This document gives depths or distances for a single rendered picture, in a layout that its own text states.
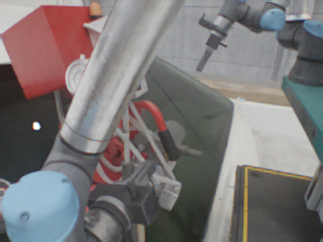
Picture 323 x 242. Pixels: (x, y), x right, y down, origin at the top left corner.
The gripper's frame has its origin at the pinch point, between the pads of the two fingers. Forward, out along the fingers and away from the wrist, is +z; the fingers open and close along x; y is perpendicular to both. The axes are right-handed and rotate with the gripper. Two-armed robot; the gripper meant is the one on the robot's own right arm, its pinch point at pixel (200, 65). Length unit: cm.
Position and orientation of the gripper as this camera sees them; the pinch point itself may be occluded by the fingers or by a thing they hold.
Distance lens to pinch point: 95.8
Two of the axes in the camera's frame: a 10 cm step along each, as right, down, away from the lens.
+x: 1.9, -3.0, 9.3
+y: 8.8, 4.7, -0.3
